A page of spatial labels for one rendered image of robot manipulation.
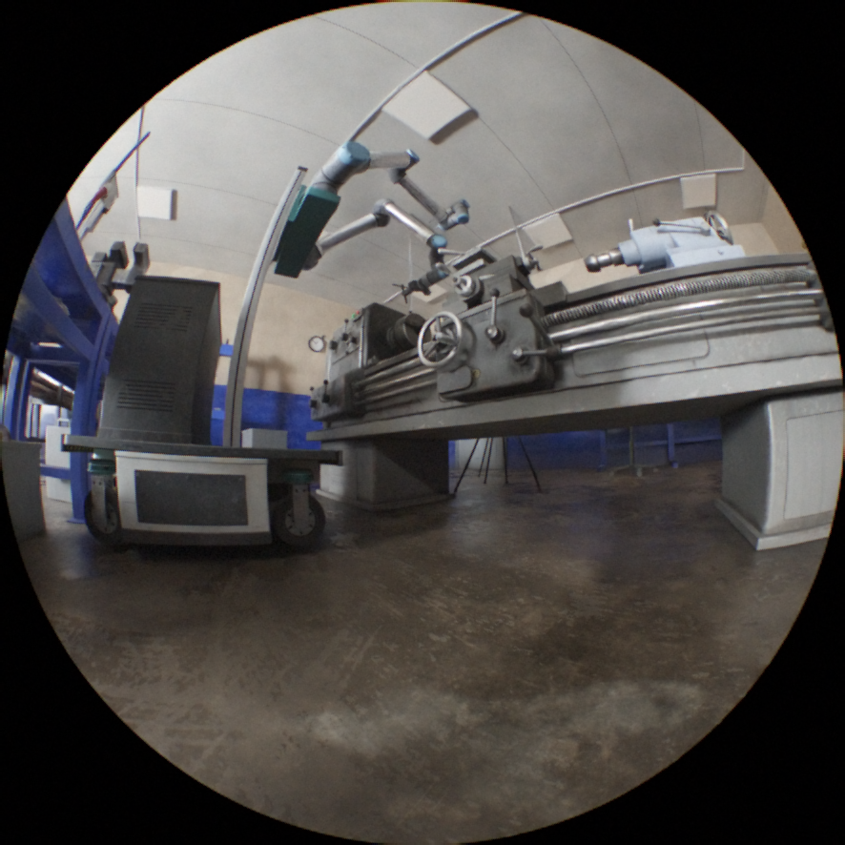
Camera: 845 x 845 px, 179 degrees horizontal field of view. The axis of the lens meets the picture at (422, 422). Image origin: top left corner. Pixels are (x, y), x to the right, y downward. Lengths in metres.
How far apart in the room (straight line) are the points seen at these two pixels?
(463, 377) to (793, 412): 1.07
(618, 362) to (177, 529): 1.32
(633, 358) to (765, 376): 0.42
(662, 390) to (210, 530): 1.16
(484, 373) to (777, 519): 1.04
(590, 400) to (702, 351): 0.42
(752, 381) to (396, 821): 0.88
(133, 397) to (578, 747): 1.11
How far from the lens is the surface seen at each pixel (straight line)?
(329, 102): 3.29
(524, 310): 0.70
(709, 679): 0.48
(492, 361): 0.86
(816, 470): 1.03
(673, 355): 0.91
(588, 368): 0.91
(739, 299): 0.94
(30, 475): 1.21
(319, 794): 0.34
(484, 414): 0.83
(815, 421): 1.03
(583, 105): 3.51
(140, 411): 0.92
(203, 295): 0.99
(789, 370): 0.84
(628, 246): 1.30
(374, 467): 1.45
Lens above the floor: 0.31
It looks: 7 degrees up
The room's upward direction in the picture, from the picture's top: 1 degrees counter-clockwise
